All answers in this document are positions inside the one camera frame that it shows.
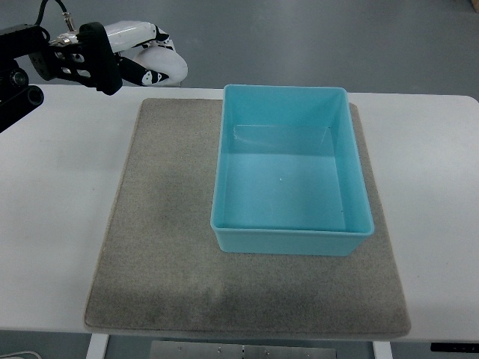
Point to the white frog toy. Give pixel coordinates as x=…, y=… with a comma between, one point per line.
x=164, y=67

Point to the white table leg left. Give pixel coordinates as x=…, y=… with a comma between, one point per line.
x=97, y=346

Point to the blue plastic box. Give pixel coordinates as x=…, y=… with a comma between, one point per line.
x=289, y=178

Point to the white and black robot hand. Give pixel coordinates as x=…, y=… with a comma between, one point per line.
x=134, y=48

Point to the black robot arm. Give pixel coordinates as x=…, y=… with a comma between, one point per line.
x=18, y=96

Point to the white table leg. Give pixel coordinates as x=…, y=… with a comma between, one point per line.
x=382, y=350
x=97, y=346

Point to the white table leg right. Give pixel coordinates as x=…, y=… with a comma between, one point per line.
x=382, y=350

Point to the black table control panel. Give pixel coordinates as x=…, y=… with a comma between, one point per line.
x=469, y=348

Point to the metal base plate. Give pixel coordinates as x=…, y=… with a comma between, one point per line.
x=170, y=349

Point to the grey felt mat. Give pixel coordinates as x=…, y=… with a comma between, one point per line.
x=161, y=271

